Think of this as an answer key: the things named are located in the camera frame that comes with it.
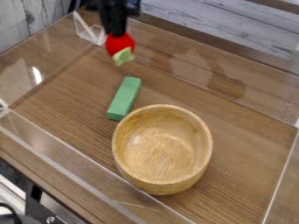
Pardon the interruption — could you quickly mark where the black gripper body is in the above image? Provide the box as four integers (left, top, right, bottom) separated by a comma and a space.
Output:
97, 0, 128, 11

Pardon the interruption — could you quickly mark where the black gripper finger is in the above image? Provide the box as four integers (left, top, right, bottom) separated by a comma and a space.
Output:
100, 11, 113, 34
113, 10, 126, 37

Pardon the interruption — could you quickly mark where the red plush strawberry toy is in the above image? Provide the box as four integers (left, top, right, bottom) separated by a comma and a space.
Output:
105, 32, 136, 67

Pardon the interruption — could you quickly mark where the green rectangular block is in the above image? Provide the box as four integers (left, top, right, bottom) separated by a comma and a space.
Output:
106, 76, 141, 121

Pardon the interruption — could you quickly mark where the wooden bowl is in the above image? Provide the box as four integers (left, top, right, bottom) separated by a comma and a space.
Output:
112, 104, 212, 195

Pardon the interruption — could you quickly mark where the clear acrylic corner bracket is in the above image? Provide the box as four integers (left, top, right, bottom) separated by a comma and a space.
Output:
71, 11, 106, 46

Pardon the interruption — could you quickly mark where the clear acrylic front wall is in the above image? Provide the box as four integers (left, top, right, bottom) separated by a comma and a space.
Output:
0, 109, 194, 224

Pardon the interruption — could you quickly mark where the black metal table leg bracket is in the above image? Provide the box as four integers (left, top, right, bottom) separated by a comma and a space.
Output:
23, 185, 66, 224

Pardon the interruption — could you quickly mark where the black cable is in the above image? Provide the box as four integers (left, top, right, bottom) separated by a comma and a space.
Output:
0, 202, 22, 224

